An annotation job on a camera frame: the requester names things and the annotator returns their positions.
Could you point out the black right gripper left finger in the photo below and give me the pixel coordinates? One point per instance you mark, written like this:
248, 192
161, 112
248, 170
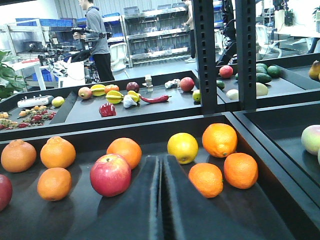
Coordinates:
136, 215

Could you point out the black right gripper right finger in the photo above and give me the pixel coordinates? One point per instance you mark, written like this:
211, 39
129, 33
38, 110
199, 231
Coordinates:
232, 215

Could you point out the small orange lower left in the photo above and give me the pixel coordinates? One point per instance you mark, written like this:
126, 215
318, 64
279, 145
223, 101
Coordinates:
207, 179

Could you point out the small orange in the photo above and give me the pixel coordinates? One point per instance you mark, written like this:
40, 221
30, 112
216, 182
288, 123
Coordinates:
240, 170
207, 179
54, 184

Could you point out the red apple middle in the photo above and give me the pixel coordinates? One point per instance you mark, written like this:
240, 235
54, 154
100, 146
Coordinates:
110, 175

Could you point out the red apple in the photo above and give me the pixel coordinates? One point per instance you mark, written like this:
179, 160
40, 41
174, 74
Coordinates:
6, 191
110, 175

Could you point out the yellow orange fruit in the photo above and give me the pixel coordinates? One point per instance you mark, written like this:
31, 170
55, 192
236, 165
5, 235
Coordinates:
183, 146

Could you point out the large orange behind apple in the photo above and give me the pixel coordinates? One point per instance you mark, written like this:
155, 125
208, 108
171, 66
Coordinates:
128, 149

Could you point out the small orange lower right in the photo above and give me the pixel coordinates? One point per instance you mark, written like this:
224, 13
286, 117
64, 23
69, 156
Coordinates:
240, 170

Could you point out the large orange right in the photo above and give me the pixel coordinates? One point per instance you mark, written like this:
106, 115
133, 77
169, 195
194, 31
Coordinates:
220, 140

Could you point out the small orange centre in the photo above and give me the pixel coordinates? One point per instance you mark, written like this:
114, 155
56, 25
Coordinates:
54, 184

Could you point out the orange with knob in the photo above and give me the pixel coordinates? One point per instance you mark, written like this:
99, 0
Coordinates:
57, 153
18, 156

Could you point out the white garlic bulb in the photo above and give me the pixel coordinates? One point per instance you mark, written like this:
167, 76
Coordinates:
128, 102

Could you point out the red chili pepper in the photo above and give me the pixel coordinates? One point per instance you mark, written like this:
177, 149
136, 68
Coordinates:
159, 99

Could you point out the orange with knob left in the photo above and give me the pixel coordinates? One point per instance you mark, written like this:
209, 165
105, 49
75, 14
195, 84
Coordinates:
18, 156

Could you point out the red apple far left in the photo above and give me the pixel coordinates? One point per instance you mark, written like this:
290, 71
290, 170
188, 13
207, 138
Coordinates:
6, 191

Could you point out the pink peach back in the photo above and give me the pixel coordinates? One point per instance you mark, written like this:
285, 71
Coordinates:
310, 139

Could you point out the person in grey sweater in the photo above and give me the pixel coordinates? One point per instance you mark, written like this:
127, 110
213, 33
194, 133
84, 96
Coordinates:
99, 47

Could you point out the green potted plant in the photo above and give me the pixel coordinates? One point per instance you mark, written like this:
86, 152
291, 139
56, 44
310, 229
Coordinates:
10, 82

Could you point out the black upright shelf post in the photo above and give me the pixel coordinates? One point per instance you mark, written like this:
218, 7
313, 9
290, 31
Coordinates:
239, 22

